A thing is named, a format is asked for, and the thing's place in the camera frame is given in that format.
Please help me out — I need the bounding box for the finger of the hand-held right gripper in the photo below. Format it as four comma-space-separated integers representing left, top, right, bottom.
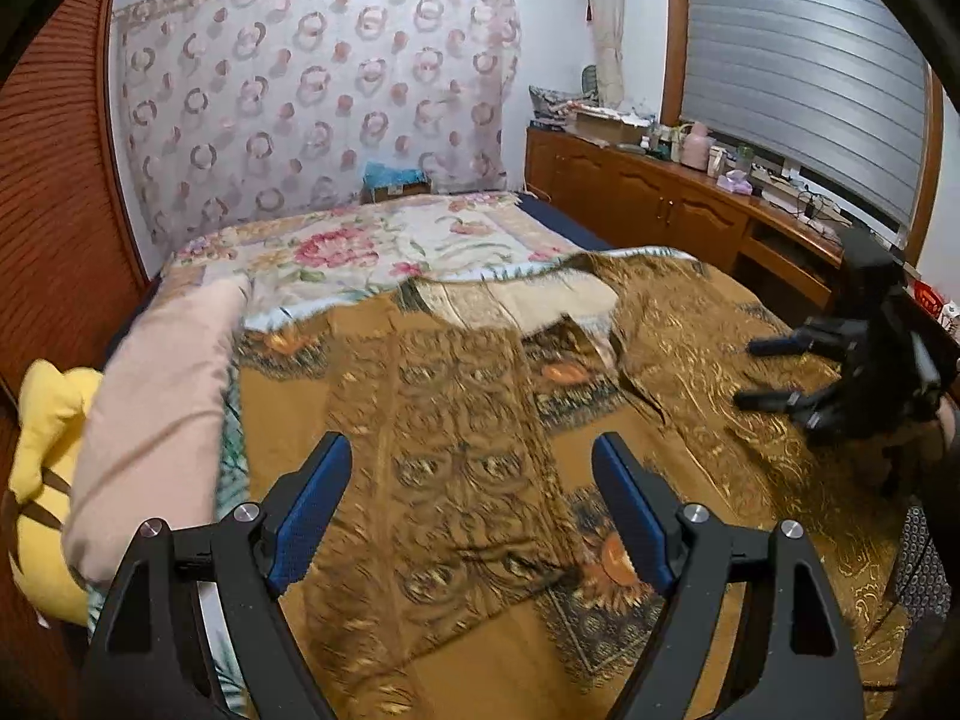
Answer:
748, 317, 852, 362
733, 384, 835, 430

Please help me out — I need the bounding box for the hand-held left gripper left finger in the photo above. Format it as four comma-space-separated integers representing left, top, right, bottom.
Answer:
75, 431, 353, 720

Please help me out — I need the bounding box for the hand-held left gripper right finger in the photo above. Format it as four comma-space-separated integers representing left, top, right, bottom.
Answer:
591, 431, 871, 720

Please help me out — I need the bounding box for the brown patterned garment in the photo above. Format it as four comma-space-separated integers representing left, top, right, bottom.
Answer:
232, 246, 931, 720

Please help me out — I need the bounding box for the pink pillow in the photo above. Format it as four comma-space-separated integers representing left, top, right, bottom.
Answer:
64, 270, 252, 587

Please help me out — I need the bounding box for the wooden cabinet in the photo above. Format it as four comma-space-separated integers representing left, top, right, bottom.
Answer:
525, 126, 960, 320

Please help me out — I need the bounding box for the pink bottle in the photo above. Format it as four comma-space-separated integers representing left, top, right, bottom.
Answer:
681, 121, 712, 166

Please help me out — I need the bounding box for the navy mattress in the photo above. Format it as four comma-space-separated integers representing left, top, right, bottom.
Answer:
517, 195, 612, 252

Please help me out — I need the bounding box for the floral blanket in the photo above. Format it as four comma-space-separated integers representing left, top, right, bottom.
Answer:
161, 191, 623, 331

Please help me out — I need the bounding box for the yellow plush toy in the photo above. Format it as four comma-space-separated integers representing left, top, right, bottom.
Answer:
7, 360, 106, 627

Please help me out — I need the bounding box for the open cardboard box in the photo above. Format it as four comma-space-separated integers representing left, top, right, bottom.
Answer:
566, 105, 650, 146

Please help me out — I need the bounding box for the grey window blind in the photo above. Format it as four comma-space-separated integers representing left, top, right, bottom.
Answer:
682, 0, 931, 235

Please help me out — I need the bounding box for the patterned cushion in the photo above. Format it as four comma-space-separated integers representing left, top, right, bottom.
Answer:
529, 85, 593, 128

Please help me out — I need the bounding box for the blue topped cardboard box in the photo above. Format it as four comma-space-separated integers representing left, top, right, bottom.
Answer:
364, 161, 433, 203

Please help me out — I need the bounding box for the beige curtain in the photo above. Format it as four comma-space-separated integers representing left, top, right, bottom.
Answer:
577, 0, 627, 110

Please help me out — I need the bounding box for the wooden louvered wardrobe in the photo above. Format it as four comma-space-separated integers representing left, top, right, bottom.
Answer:
0, 0, 151, 406

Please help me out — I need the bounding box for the circle patterned lace curtain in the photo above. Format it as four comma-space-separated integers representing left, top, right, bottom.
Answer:
112, 0, 522, 256

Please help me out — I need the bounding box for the wooden window frame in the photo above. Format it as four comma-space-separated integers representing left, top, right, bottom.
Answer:
658, 0, 947, 271

